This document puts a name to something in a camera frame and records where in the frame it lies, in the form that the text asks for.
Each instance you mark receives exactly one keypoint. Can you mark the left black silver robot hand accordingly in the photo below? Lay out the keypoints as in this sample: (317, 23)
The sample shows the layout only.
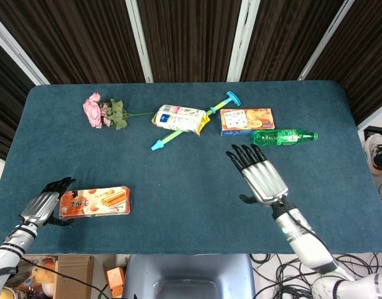
(41, 205)

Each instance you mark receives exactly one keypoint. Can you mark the green plastic bottle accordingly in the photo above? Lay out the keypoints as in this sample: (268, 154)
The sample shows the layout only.
(281, 137)

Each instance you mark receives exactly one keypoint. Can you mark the brown pleated curtain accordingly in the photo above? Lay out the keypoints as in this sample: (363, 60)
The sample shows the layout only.
(191, 40)

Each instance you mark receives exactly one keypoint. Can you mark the orange cookie box blue side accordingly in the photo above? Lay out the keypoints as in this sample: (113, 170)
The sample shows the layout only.
(253, 120)

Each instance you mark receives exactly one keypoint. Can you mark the small orange carton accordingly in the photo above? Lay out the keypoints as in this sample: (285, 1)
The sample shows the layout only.
(116, 278)

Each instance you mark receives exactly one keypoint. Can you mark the grey plastic bin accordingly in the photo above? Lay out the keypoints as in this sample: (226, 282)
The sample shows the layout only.
(191, 268)

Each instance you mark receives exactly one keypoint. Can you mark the brown cardboard box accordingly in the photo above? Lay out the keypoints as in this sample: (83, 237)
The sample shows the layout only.
(72, 274)

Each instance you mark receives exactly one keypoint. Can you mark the white yellow snack bag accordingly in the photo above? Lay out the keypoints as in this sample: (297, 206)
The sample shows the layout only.
(178, 118)

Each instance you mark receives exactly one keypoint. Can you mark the white sneaker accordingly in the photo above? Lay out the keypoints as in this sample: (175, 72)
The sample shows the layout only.
(369, 148)

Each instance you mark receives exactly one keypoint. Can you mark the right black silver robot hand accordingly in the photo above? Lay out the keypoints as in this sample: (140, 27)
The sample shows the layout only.
(262, 180)

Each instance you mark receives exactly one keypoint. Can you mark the blue felt table cover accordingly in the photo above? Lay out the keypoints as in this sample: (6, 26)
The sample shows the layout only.
(178, 193)

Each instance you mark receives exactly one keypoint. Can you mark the orange plush toy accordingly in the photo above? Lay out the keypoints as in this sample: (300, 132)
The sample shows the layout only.
(43, 271)

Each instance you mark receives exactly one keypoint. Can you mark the pink artificial flower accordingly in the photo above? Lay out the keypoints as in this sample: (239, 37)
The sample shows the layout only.
(93, 109)

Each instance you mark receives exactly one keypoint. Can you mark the white frame post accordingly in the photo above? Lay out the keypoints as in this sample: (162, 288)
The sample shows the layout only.
(139, 40)
(326, 40)
(20, 53)
(243, 40)

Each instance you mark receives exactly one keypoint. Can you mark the green yellow toy pump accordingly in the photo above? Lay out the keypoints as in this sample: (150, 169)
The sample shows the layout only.
(231, 97)

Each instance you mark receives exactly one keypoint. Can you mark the orange egg roll box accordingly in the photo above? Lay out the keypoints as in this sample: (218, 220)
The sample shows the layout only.
(94, 202)

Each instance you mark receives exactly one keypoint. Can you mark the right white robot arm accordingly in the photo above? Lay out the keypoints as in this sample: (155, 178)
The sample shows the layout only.
(306, 246)

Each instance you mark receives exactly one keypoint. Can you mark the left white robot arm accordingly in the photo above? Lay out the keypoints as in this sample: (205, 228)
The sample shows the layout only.
(10, 249)

